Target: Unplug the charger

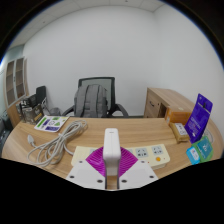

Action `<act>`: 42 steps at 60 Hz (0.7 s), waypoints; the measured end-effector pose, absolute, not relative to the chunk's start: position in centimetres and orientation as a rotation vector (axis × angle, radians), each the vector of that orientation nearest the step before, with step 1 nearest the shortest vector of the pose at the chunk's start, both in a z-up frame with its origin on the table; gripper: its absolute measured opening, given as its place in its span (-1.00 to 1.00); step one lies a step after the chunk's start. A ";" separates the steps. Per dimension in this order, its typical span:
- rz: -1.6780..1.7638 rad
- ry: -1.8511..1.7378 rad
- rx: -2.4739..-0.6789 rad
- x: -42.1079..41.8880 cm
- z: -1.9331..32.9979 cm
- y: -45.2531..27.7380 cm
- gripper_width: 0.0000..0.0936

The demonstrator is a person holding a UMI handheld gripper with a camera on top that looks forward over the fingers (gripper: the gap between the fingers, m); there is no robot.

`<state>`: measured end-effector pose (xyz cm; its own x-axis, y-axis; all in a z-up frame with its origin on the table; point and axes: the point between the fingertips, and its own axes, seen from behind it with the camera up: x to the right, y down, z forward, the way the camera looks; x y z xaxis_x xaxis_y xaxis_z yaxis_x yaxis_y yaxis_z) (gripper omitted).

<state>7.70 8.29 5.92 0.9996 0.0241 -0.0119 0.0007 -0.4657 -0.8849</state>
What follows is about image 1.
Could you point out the black mesh office chair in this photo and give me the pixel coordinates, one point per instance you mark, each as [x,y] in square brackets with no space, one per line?
[96,80]

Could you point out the grey backpack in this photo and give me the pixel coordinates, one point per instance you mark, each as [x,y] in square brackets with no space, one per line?
[90,101]

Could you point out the white charger block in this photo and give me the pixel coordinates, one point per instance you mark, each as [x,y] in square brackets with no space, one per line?
[111,150]

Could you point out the teal flat package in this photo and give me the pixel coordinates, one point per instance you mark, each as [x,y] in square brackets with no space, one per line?
[204,147]

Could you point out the purple standing pouch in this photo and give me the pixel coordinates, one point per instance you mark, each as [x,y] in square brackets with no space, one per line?
[198,120]

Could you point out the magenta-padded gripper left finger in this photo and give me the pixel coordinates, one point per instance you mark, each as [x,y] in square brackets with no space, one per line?
[85,173]

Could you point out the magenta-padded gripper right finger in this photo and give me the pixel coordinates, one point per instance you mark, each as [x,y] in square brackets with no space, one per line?
[138,173]

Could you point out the small black chair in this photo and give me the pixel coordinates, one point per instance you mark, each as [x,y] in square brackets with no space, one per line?
[41,93]

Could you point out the low wooden side cabinet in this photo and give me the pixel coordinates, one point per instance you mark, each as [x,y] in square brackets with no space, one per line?
[156,100]

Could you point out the printed green purple paper sheet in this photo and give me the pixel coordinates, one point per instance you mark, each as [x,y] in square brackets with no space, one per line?
[51,123]

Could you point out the cream power strip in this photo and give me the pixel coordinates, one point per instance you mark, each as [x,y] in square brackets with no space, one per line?
[151,154]

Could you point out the blue card packet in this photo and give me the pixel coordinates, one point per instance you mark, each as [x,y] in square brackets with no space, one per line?
[193,155]

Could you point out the orange box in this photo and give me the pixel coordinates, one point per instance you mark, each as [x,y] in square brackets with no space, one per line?
[178,116]

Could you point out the wooden glass-door shelf cabinet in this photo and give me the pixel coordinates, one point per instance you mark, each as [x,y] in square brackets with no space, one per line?
[15,100]

